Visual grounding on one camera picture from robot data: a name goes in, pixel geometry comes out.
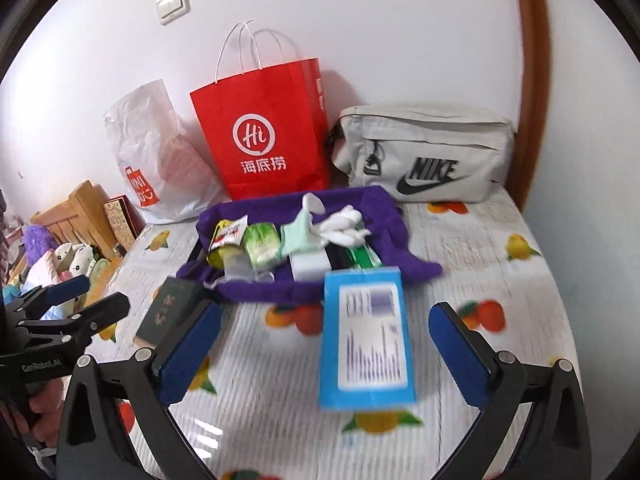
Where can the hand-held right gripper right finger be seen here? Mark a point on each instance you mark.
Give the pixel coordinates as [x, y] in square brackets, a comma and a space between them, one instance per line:
[460, 355]

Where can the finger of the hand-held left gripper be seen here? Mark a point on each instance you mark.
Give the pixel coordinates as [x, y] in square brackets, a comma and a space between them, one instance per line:
[70, 286]
[102, 312]

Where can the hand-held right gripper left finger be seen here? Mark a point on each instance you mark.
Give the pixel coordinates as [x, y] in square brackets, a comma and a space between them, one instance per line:
[192, 355]

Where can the blue tissue box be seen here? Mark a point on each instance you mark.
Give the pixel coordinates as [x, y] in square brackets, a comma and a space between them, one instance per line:
[367, 335]

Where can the yellow snack packet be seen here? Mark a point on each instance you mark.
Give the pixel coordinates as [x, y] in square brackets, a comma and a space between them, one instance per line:
[230, 232]

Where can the white sponge block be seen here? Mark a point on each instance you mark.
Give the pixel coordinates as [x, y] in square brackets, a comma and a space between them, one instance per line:
[307, 266]

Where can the purple fabric storage tray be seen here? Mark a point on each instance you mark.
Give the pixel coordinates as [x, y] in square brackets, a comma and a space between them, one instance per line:
[390, 210]

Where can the person's left hand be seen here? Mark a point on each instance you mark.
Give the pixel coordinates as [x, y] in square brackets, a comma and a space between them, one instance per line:
[47, 405]

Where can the green bedsheet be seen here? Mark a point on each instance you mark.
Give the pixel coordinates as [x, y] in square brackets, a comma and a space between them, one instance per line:
[98, 268]

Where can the striped blanket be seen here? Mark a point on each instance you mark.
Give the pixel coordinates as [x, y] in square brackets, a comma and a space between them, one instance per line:
[40, 270]

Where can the dark green tin box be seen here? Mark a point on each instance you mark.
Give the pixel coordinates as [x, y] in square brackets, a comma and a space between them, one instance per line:
[167, 310]

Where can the purple plush toy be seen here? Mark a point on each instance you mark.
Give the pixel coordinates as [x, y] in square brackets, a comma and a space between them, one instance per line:
[39, 240]

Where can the wooden headboard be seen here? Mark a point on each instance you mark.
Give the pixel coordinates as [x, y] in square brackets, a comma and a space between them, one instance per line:
[80, 210]

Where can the fruit print tablecloth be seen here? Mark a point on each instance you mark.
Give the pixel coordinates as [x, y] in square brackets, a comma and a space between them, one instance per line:
[500, 285]

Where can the patterned book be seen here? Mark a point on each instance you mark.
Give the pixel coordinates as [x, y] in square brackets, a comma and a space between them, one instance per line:
[120, 222]

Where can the clear plastic wrapper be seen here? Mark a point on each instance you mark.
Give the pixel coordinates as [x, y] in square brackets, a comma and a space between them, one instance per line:
[240, 270]

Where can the white plastic shopping bag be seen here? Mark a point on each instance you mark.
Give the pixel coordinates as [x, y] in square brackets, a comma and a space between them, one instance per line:
[150, 135]

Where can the grey waist bag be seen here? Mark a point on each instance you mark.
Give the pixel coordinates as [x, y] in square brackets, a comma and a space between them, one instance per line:
[440, 130]

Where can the red paper bag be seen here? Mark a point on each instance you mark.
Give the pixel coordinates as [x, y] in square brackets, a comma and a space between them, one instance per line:
[270, 110]

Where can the white wall switch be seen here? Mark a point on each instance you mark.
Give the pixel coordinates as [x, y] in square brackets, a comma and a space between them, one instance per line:
[174, 4]

